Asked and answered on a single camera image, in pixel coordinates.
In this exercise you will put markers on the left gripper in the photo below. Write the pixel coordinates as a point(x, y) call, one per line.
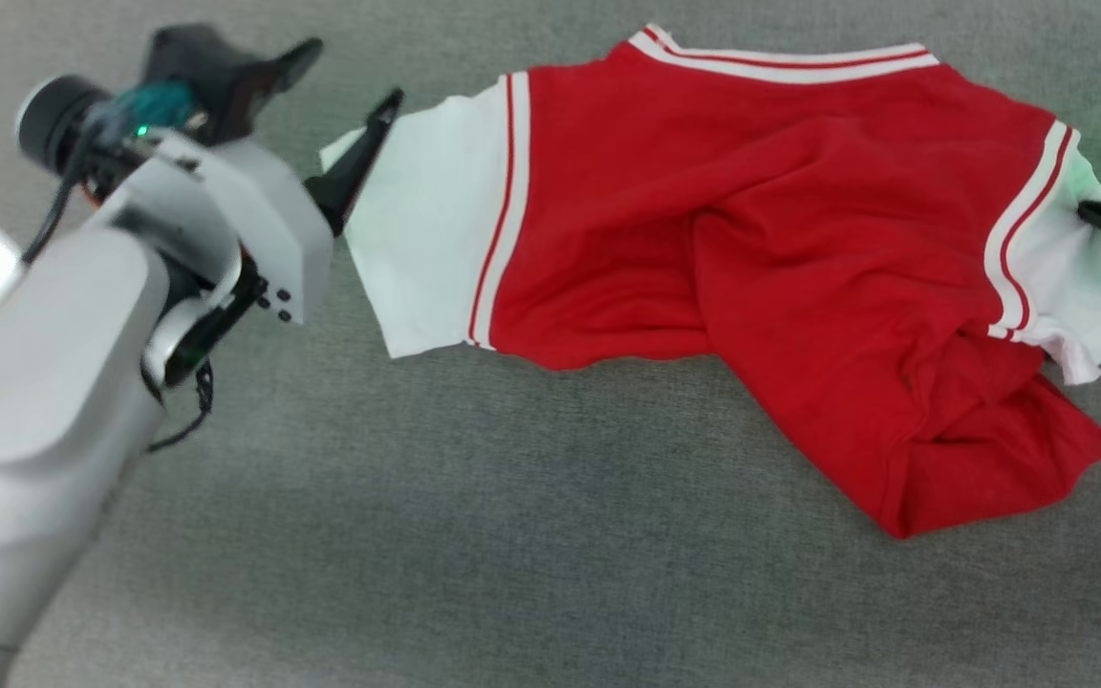
point(192, 81)

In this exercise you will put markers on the red and white jersey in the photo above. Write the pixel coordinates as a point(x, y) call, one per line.
point(751, 239)

